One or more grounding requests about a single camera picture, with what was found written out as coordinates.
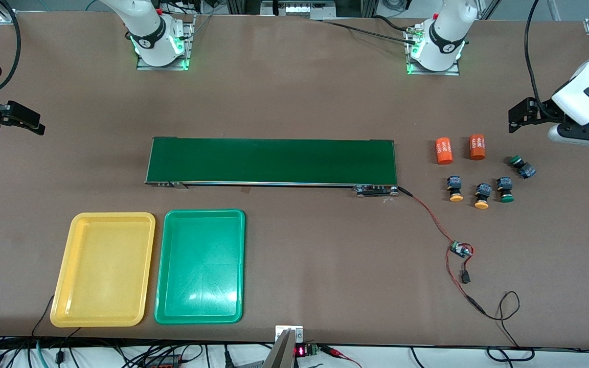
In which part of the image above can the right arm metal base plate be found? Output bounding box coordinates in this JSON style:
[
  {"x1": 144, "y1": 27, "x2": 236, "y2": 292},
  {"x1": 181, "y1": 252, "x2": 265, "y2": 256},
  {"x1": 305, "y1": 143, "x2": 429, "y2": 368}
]
[{"x1": 136, "y1": 14, "x2": 196, "y2": 71}]

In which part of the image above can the green belt conveyor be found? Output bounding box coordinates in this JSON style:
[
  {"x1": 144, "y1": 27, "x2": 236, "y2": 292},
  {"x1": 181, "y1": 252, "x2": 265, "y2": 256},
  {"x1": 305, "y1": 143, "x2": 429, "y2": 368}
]
[{"x1": 144, "y1": 136, "x2": 400, "y2": 198}]

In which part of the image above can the thick black cable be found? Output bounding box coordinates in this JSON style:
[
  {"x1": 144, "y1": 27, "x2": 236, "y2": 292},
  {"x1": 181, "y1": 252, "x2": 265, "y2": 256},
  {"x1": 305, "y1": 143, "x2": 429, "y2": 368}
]
[{"x1": 319, "y1": 19, "x2": 423, "y2": 47}]

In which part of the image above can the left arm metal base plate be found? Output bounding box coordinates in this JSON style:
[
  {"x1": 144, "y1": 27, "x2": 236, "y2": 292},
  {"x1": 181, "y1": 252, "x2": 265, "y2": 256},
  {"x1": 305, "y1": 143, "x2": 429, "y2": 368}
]
[{"x1": 404, "y1": 23, "x2": 462, "y2": 76}]

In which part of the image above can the green cap push button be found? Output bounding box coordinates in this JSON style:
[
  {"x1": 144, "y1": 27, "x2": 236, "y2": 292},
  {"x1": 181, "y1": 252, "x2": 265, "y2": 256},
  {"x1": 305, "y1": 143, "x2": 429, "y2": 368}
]
[
  {"x1": 509, "y1": 155, "x2": 537, "y2": 180},
  {"x1": 496, "y1": 176, "x2": 514, "y2": 203}
]

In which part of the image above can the silver mounting bracket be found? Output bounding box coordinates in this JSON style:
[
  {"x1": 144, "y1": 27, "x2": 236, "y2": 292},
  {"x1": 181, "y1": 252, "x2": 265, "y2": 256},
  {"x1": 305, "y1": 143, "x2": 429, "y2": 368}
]
[{"x1": 275, "y1": 325, "x2": 304, "y2": 344}]

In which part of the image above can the thin black looped cable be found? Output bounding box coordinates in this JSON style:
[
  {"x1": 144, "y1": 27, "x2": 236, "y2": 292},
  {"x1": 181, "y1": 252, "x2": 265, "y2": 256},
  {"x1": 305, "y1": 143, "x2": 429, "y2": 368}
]
[{"x1": 481, "y1": 290, "x2": 521, "y2": 349}]

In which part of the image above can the grey electronics box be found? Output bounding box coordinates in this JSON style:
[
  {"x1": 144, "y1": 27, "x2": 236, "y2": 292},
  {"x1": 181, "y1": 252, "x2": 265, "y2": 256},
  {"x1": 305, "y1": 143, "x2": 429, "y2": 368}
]
[{"x1": 261, "y1": 0, "x2": 337, "y2": 19}]

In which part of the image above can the green plastic tray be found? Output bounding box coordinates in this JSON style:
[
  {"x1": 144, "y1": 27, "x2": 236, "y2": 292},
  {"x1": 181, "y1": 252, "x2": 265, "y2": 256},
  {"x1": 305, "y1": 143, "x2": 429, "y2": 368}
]
[{"x1": 154, "y1": 209, "x2": 246, "y2": 325}]

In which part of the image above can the yellow plastic tray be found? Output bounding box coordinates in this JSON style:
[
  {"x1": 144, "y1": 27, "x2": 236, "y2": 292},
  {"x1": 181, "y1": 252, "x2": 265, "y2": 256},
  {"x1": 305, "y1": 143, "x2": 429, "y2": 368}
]
[{"x1": 50, "y1": 212, "x2": 156, "y2": 328}]

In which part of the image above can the red clip lead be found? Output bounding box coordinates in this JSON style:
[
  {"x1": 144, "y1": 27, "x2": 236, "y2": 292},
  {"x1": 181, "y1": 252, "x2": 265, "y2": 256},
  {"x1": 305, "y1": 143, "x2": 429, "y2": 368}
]
[{"x1": 320, "y1": 346, "x2": 363, "y2": 368}]

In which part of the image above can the small controller circuit board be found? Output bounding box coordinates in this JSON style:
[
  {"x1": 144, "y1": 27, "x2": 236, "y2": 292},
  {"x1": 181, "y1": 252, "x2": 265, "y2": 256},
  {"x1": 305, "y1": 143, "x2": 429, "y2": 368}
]
[{"x1": 449, "y1": 241, "x2": 474, "y2": 259}]

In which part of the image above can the yellow cap push button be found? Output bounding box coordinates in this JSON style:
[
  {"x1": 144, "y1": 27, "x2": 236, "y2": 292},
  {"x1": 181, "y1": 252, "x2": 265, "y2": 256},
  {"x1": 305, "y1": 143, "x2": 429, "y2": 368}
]
[
  {"x1": 446, "y1": 175, "x2": 464, "y2": 202},
  {"x1": 474, "y1": 182, "x2": 492, "y2": 210}
]

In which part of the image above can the orange cylinder with white print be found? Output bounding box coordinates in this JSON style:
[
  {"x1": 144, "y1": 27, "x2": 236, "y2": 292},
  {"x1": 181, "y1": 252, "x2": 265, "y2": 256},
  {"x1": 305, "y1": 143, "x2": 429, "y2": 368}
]
[
  {"x1": 468, "y1": 133, "x2": 487, "y2": 161},
  {"x1": 436, "y1": 136, "x2": 454, "y2": 166}
]

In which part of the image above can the grey metal bar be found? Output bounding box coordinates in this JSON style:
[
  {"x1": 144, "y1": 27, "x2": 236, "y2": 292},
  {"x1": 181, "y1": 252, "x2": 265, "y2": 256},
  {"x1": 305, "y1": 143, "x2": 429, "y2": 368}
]
[{"x1": 261, "y1": 329, "x2": 296, "y2": 368}]

